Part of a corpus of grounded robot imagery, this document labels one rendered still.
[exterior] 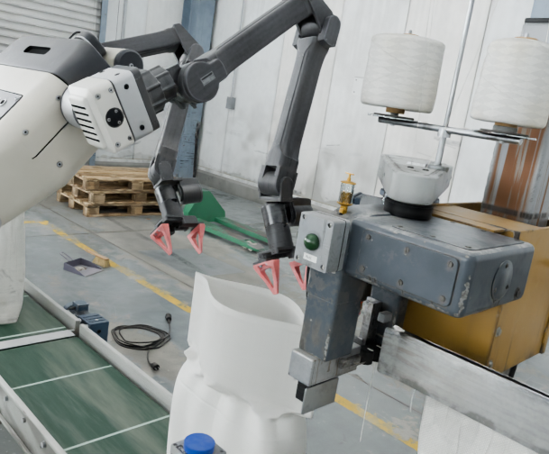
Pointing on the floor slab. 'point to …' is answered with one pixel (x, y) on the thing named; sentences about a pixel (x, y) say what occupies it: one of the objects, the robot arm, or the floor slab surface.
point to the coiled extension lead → (143, 341)
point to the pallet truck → (207, 211)
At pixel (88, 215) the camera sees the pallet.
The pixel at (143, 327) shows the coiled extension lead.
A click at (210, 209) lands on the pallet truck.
